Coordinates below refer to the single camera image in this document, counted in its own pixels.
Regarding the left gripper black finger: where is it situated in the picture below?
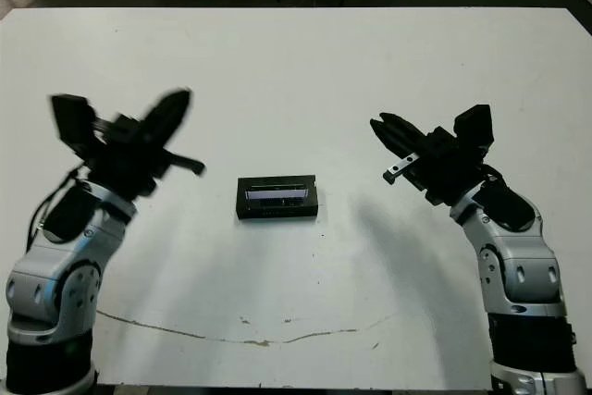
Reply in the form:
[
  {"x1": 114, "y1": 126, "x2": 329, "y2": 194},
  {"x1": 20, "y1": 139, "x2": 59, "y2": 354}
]
[
  {"x1": 147, "y1": 88, "x2": 193, "y2": 146},
  {"x1": 138, "y1": 89, "x2": 184, "y2": 137}
]

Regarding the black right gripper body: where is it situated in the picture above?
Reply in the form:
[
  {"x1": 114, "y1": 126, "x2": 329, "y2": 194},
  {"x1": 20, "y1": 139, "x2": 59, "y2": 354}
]
[{"x1": 382, "y1": 125, "x2": 486, "y2": 206}]

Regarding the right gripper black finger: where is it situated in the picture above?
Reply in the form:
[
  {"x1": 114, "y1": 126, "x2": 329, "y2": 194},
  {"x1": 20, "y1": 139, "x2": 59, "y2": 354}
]
[
  {"x1": 379, "y1": 112, "x2": 429, "y2": 155},
  {"x1": 368, "y1": 119, "x2": 414, "y2": 160}
]

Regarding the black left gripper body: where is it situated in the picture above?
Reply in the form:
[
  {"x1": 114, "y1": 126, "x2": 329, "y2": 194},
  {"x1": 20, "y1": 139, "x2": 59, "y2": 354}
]
[{"x1": 76, "y1": 112, "x2": 207, "y2": 202}]

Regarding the black box lid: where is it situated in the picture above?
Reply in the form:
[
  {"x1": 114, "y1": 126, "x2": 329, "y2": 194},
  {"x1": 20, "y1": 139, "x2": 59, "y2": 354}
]
[{"x1": 234, "y1": 174, "x2": 320, "y2": 221}]

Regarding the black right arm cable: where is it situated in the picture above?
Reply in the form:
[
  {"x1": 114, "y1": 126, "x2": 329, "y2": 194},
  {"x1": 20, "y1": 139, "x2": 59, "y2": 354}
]
[{"x1": 480, "y1": 163, "x2": 506, "y2": 186}]

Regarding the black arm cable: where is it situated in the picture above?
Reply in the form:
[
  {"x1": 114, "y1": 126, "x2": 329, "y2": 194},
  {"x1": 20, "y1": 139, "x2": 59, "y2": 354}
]
[
  {"x1": 480, "y1": 163, "x2": 506, "y2": 186},
  {"x1": 27, "y1": 167, "x2": 82, "y2": 248}
]

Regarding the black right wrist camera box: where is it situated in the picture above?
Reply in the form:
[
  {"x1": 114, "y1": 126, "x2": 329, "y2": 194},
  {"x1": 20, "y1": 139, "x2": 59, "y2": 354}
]
[{"x1": 452, "y1": 104, "x2": 495, "y2": 152}]

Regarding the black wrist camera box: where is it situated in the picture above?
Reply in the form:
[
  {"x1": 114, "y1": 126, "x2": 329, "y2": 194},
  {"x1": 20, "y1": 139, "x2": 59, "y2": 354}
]
[
  {"x1": 49, "y1": 93, "x2": 99, "y2": 152},
  {"x1": 452, "y1": 104, "x2": 495, "y2": 152}
]

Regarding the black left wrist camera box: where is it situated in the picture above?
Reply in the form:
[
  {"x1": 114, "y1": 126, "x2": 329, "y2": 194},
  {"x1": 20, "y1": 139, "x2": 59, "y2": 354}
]
[{"x1": 49, "y1": 93, "x2": 99, "y2": 152}]

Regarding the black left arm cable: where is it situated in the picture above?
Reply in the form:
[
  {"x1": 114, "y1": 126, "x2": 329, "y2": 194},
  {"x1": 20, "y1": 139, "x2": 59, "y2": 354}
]
[{"x1": 27, "y1": 167, "x2": 82, "y2": 248}]

